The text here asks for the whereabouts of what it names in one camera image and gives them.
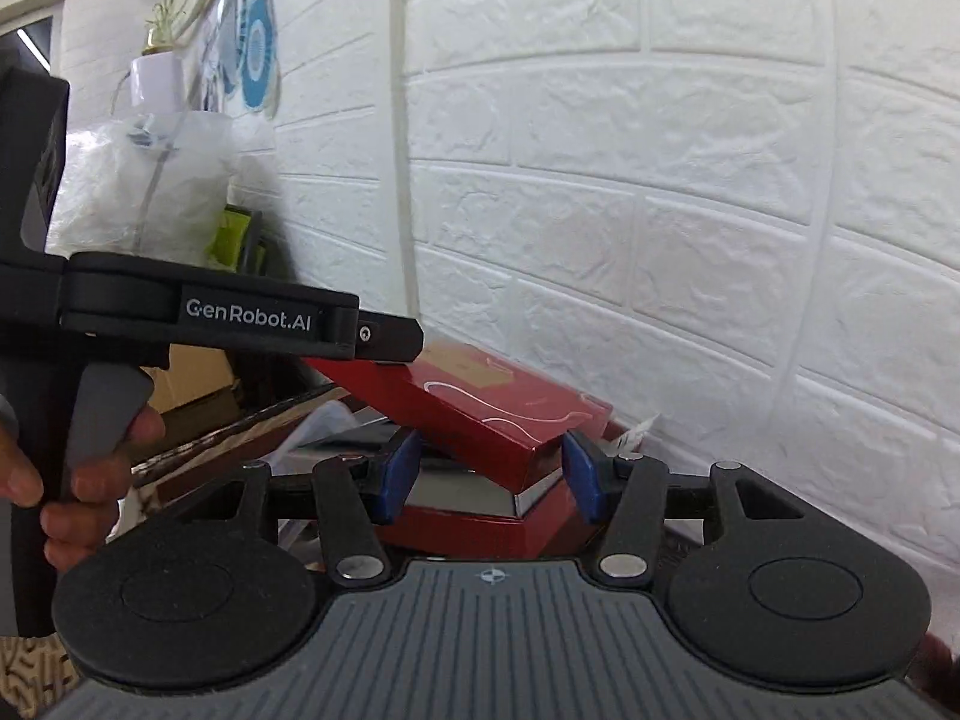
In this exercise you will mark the brown cardboard box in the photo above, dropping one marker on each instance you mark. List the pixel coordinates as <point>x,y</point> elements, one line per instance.
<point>195,382</point>

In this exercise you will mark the green packet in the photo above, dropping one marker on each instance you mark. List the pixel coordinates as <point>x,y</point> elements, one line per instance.
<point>234,240</point>

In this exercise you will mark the red gift box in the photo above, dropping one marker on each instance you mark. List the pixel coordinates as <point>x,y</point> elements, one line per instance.
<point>480,405</point>

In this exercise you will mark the crumpled white paper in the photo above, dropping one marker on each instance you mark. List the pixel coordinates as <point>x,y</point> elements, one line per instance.
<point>641,431</point>

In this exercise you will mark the white wall pipe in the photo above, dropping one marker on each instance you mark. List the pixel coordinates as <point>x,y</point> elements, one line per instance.
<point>401,127</point>

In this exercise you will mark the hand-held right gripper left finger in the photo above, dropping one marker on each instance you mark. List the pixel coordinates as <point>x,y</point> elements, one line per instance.
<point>397,476</point>

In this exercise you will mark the patterned cloth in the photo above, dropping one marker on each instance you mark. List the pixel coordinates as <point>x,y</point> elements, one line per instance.
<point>34,679</point>

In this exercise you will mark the white plastic bag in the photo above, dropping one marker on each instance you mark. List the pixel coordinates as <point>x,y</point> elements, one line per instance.
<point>150,187</point>

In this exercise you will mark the potted plant in white pot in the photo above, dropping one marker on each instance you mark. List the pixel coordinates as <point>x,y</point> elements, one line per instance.
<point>159,67</point>

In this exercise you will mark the person's left hand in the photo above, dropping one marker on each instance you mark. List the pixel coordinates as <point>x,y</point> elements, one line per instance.
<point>97,480</point>

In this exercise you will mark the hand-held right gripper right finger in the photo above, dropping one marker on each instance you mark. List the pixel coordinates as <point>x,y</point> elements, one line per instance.
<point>581,480</point>

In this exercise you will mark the red box with grey top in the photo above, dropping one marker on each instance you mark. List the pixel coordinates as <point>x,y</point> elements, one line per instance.
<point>480,532</point>

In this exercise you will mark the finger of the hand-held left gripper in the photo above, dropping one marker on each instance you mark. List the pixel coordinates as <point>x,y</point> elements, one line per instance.
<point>390,337</point>

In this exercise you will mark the blue round wall poster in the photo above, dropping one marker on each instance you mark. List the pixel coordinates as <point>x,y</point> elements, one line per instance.
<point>256,37</point>

